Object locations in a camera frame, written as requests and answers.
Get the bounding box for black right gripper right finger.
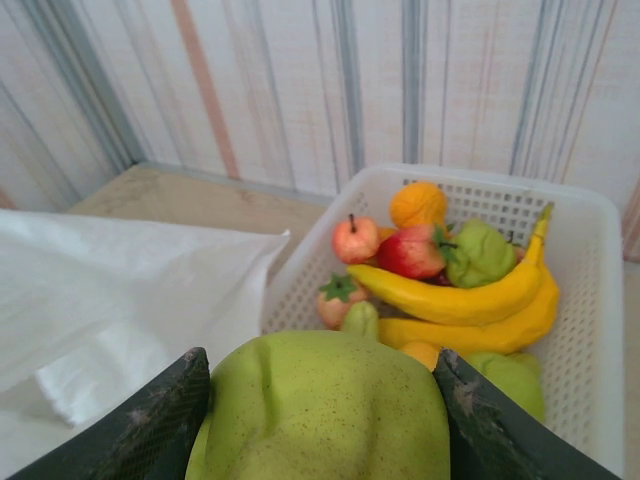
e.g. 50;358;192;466
432;348;624;480

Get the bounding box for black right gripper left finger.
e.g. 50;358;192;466
0;347;211;480

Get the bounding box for green fake guava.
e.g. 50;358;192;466
444;218;519;289
467;349;547;425

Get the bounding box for white plastic bag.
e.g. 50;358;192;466
0;208;292;429

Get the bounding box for speckled green fake pear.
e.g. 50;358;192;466
184;302;452;480

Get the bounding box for yellow fake banana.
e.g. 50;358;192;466
377;279;561;357
347;202;556;327

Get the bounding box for red fake apple with leaf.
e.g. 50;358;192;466
377;223;446;280

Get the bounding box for small pink fake apple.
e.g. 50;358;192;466
332;214;381;265

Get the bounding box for fake orange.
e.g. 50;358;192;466
389;181;449;231

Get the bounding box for white perforated plastic basket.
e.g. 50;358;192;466
259;162;625;476

